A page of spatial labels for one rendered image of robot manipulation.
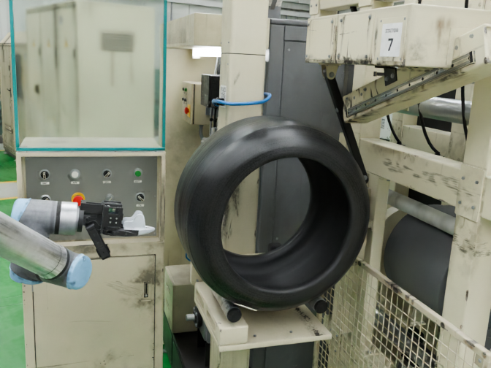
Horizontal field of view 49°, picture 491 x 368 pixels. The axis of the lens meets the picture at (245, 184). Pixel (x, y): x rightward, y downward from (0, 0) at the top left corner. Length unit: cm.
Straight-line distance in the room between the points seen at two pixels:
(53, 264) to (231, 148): 54
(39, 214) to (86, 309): 88
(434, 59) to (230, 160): 57
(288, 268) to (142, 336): 80
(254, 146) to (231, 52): 46
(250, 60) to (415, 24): 66
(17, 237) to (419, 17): 105
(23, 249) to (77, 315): 106
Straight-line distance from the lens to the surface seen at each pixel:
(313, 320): 186
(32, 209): 151
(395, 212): 243
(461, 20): 146
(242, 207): 192
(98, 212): 153
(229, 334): 165
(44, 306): 231
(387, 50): 143
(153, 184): 222
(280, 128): 151
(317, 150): 153
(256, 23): 186
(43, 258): 135
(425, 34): 140
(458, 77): 145
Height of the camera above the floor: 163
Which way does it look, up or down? 13 degrees down
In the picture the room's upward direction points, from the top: 3 degrees clockwise
